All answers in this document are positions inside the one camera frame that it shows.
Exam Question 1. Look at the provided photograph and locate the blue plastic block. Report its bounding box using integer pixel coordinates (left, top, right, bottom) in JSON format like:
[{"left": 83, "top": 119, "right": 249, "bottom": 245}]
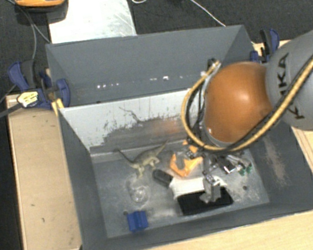
[{"left": 125, "top": 209, "right": 150, "bottom": 233}]

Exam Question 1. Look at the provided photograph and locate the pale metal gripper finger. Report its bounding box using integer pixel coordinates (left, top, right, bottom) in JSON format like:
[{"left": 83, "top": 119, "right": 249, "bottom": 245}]
[
  {"left": 197, "top": 179, "right": 230, "bottom": 205},
  {"left": 201, "top": 173, "right": 216, "bottom": 199}
]

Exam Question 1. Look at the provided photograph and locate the grey metal bin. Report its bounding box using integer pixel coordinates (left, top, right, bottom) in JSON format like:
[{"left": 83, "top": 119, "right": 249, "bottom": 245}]
[{"left": 44, "top": 5, "right": 313, "bottom": 250}]

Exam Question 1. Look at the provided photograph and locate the tan toy dinosaur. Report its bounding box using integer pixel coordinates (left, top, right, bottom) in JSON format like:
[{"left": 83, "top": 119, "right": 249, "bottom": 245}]
[{"left": 113, "top": 140, "right": 173, "bottom": 183}]

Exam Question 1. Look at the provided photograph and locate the small black cylinder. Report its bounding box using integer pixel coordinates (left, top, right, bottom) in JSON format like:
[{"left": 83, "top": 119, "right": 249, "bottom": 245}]
[{"left": 151, "top": 166, "right": 175, "bottom": 190}]

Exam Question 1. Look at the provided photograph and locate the orange and black toy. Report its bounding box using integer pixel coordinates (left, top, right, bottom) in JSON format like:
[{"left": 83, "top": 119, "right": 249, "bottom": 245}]
[{"left": 166, "top": 138, "right": 206, "bottom": 180}]

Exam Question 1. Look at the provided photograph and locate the white box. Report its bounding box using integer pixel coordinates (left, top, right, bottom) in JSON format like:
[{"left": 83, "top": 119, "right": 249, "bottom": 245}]
[{"left": 168, "top": 169, "right": 228, "bottom": 201}]

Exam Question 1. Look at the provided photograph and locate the pale wood flat board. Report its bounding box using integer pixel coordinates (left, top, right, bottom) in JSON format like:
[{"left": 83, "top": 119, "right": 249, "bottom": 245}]
[{"left": 0, "top": 87, "right": 84, "bottom": 250}]

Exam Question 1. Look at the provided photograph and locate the clear glass object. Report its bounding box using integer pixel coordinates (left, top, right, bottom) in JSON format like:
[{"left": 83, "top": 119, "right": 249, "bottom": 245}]
[{"left": 124, "top": 173, "right": 153, "bottom": 205}]

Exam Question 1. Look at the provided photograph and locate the black flat box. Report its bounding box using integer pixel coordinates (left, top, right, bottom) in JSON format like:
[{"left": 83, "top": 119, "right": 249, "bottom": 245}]
[{"left": 175, "top": 185, "right": 236, "bottom": 217}]

